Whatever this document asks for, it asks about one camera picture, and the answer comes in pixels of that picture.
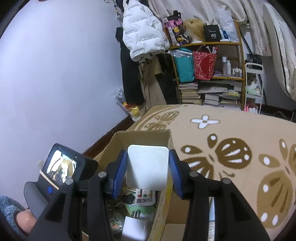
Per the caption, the plastic bag with toys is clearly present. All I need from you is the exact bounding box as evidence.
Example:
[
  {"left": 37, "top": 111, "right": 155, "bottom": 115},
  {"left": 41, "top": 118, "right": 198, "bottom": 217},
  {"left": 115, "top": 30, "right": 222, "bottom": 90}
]
[{"left": 113, "top": 87, "right": 142, "bottom": 122}]

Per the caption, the wooden bookshelf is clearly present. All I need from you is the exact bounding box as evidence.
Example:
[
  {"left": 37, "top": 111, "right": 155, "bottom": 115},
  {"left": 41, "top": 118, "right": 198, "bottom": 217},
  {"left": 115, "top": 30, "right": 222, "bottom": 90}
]
[{"left": 169, "top": 20, "right": 245, "bottom": 109}]

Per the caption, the white button panel box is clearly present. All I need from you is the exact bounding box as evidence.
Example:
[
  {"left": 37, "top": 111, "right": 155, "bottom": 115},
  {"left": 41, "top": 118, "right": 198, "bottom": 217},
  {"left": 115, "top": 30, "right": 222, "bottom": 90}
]
[{"left": 161, "top": 223, "right": 186, "bottom": 241}]

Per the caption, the red gift bag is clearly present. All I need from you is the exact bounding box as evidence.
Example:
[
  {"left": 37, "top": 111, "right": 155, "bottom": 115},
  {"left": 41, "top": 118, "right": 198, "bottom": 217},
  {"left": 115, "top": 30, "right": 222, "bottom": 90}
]
[{"left": 193, "top": 49, "right": 217, "bottom": 80}]

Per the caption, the cardboard box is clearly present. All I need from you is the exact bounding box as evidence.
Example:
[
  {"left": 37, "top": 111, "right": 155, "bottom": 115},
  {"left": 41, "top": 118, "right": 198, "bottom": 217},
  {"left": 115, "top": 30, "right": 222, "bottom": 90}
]
[{"left": 95, "top": 130, "right": 189, "bottom": 240}]

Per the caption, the blue fuzzy slipper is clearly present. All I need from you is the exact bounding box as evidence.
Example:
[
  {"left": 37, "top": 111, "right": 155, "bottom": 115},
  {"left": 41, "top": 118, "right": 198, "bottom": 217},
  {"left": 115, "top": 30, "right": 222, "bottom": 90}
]
[{"left": 1, "top": 195, "right": 37, "bottom": 240}]

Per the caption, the beige patterned rug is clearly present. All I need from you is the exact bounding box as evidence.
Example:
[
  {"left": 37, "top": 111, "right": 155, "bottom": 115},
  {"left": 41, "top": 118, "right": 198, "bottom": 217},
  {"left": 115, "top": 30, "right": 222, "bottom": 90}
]
[{"left": 92, "top": 104, "right": 296, "bottom": 241}]

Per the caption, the green surfboard-shaped remote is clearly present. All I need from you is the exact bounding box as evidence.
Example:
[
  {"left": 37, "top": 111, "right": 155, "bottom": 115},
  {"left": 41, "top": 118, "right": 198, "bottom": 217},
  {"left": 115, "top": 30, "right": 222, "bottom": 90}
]
[{"left": 125, "top": 203, "right": 157, "bottom": 221}]

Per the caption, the cream duvet on chair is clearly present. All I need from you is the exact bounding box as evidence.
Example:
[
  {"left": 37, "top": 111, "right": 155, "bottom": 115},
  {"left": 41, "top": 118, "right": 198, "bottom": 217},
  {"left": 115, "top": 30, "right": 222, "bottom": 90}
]
[{"left": 263, "top": 3, "right": 295, "bottom": 101}]

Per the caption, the blonde wig head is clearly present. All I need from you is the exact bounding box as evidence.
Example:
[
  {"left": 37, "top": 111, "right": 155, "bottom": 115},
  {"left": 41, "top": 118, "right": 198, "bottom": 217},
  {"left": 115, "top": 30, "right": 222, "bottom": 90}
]
[{"left": 184, "top": 19, "right": 206, "bottom": 43}]

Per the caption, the white puffer jacket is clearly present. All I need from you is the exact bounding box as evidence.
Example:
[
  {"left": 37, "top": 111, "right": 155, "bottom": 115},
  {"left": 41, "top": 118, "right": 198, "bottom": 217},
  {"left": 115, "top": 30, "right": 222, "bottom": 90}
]
[{"left": 122, "top": 1, "right": 170, "bottom": 62}]

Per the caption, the keychain bunch with charms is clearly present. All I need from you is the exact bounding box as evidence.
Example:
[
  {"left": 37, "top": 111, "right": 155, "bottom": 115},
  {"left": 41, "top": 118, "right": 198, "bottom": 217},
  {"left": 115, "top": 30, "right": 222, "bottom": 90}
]
[{"left": 107, "top": 187, "right": 137, "bottom": 233}]

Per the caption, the black hanging coat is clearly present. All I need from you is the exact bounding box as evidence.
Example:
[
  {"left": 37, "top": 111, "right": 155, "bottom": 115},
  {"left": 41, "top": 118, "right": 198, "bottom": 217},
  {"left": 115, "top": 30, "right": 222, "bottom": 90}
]
[{"left": 115, "top": 27, "right": 145, "bottom": 105}]

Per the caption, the teal bag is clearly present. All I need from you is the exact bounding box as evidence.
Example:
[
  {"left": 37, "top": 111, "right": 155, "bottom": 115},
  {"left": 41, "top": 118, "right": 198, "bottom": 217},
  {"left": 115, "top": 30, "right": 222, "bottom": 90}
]
[{"left": 172, "top": 48, "right": 195, "bottom": 83}]

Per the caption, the light blue slim remote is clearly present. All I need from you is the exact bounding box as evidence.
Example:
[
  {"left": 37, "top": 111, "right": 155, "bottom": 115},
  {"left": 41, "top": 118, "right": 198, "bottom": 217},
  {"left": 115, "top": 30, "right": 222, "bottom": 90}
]
[{"left": 208, "top": 197, "right": 215, "bottom": 241}]

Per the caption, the black box number 40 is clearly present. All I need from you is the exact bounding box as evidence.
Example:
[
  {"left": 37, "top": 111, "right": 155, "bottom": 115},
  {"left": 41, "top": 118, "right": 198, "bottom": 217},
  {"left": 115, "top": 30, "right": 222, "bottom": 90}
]
[{"left": 204, "top": 25, "right": 221, "bottom": 42}]

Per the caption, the large white box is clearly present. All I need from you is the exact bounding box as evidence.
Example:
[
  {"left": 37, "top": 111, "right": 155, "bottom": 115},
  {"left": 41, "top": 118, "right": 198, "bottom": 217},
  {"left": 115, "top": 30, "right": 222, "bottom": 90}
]
[{"left": 121, "top": 216, "right": 152, "bottom": 241}]

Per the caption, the white TV remote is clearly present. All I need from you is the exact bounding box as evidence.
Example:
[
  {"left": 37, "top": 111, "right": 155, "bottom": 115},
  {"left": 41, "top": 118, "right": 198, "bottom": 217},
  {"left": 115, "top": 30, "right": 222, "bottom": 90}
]
[{"left": 135, "top": 189, "right": 156, "bottom": 206}]

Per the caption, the beige curtain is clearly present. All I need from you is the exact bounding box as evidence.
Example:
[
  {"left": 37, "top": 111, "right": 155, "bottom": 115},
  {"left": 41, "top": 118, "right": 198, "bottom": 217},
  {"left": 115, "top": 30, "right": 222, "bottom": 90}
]
[{"left": 148, "top": 0, "right": 272, "bottom": 56}]

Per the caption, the small white square box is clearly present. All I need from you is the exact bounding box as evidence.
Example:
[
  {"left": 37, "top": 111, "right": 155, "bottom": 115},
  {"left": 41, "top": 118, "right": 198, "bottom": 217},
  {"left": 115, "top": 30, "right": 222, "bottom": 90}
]
[{"left": 126, "top": 145, "right": 169, "bottom": 191}]

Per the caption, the white utility cart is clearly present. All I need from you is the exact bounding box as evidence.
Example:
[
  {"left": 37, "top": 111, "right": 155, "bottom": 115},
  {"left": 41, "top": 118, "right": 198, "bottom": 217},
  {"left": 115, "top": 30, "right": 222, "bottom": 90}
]
[{"left": 243, "top": 62, "right": 264, "bottom": 114}]

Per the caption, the stack of books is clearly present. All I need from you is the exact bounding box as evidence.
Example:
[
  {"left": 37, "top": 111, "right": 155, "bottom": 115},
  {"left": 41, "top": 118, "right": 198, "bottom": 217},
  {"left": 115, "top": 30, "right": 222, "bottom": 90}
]
[{"left": 178, "top": 82, "right": 202, "bottom": 104}]

